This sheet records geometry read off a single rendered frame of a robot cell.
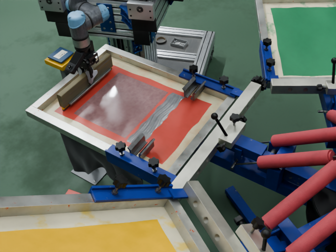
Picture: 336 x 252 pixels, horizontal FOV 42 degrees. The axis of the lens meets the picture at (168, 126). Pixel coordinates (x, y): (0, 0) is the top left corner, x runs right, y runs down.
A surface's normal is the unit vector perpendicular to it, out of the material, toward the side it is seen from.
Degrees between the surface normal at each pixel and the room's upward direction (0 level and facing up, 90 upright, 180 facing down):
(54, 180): 0
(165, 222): 32
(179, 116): 0
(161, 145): 0
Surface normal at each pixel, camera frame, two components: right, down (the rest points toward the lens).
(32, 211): 0.44, 0.63
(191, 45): -0.06, -0.69
